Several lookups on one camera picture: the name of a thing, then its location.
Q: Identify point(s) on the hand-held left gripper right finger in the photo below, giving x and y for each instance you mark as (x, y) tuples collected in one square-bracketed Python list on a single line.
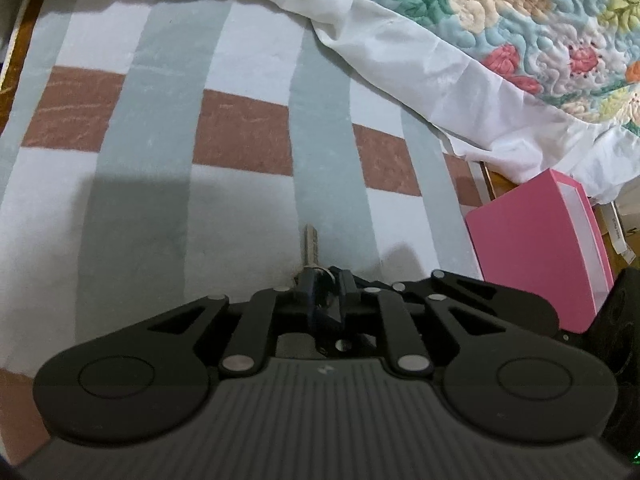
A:
[(350, 296)]

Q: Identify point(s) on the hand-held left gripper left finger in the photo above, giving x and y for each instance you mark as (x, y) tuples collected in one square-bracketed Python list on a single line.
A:
[(306, 301)]

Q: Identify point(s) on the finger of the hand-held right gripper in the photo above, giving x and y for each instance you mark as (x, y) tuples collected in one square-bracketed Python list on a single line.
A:
[(525, 311)]

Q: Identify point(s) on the bunch of keys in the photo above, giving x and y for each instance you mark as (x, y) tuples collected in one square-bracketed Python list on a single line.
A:
[(310, 247)]

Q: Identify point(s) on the pink cardboard box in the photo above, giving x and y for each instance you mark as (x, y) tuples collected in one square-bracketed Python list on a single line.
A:
[(525, 250)]

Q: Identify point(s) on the white paper label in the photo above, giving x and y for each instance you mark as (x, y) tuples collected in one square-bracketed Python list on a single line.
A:
[(616, 230)]

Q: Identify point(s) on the floral quilt with white lining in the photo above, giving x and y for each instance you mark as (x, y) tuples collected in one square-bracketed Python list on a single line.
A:
[(400, 60)]

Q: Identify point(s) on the striped checkered rug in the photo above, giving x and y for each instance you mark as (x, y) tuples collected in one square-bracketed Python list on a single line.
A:
[(150, 110)]

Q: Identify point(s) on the floral quilted bedspread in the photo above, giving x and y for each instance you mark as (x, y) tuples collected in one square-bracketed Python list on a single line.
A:
[(525, 25)]

